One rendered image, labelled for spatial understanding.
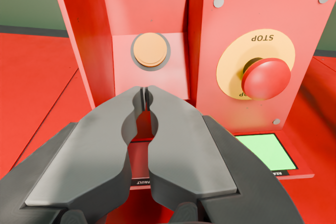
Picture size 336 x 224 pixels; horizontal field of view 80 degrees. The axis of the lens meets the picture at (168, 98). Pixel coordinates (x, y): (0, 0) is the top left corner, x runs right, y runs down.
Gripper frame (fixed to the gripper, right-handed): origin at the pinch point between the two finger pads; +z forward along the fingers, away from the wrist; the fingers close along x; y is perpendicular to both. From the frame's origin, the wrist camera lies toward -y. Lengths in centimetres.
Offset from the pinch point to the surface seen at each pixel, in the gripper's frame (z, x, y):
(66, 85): 40, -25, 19
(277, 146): 4.0, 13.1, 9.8
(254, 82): 3.0, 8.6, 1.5
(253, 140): 5.1, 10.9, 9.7
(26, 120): 25.0, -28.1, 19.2
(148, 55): 10.9, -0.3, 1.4
